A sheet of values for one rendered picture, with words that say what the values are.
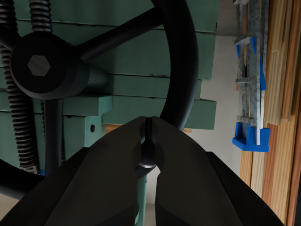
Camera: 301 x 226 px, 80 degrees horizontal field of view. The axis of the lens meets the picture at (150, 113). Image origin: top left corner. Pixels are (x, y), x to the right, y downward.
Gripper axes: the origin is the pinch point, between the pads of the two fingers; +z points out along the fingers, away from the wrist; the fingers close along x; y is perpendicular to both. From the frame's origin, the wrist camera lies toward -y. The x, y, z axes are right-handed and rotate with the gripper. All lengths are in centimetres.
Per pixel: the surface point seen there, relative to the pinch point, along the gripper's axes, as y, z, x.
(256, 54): 9, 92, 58
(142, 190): 58, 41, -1
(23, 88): -0.2, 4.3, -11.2
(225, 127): 139, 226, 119
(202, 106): 9.3, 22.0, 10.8
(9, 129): 9.5, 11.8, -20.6
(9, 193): 10.1, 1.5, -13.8
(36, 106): 6.2, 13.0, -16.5
